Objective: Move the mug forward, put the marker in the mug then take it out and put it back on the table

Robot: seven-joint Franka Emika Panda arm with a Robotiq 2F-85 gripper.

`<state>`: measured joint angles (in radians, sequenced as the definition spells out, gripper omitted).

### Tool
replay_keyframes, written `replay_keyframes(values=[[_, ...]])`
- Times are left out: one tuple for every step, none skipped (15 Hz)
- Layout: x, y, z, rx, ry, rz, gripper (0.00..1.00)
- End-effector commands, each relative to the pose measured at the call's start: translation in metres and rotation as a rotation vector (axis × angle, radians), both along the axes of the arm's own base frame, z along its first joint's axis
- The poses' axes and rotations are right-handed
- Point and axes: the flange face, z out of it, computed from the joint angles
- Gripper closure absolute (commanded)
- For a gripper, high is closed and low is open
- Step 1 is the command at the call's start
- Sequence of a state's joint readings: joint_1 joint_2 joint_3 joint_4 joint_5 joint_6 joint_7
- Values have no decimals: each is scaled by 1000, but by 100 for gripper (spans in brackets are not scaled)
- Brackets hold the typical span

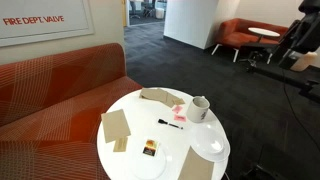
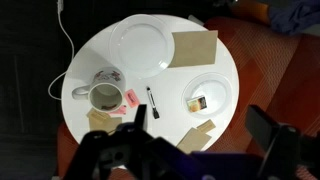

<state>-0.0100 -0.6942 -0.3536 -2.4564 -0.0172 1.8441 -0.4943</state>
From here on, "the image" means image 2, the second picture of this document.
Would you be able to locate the pink sweetener packet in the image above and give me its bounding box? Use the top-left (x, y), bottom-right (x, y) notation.
top-left (109, 105), bottom-right (127, 115)
top-left (125, 89), bottom-right (140, 108)

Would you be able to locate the small white plate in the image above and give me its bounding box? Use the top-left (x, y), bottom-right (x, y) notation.
top-left (181, 73), bottom-right (232, 119)

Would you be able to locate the large white plate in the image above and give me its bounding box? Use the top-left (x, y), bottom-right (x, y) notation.
top-left (108, 14), bottom-right (175, 78)

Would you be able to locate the small brown sugar packet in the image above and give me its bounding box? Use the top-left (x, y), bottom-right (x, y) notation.
top-left (87, 108), bottom-right (110, 121)

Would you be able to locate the brown napkin beside large plate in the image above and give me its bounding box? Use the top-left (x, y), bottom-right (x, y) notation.
top-left (169, 30), bottom-right (218, 68)

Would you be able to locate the brown napkin near small plate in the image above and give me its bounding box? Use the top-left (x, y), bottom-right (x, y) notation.
top-left (177, 128), bottom-right (211, 153)

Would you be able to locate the white cartoon print mug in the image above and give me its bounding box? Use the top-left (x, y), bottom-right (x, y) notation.
top-left (72, 67), bottom-right (126, 113)

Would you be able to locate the orange patterned sofa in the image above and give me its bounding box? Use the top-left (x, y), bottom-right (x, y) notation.
top-left (58, 15), bottom-right (320, 177)

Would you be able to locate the brown napkin under mug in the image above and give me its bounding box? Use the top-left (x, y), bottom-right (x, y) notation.
top-left (89, 117), bottom-right (122, 133)

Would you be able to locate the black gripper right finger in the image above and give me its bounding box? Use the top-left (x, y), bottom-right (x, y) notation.
top-left (245, 105), bottom-right (300, 179)

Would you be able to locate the black and white marker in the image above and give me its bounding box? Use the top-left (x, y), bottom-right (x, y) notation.
top-left (146, 86), bottom-right (160, 119)

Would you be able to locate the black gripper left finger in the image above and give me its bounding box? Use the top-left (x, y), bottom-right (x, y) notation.
top-left (134, 104), bottom-right (147, 130)

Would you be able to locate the white cable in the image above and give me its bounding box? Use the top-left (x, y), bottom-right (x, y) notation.
top-left (47, 0), bottom-right (75, 101)

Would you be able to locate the blue cloth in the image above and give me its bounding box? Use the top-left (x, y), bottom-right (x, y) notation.
top-left (268, 0), bottom-right (320, 35)

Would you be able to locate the round white table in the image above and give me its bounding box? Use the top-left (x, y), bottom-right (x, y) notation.
top-left (61, 13), bottom-right (240, 155)

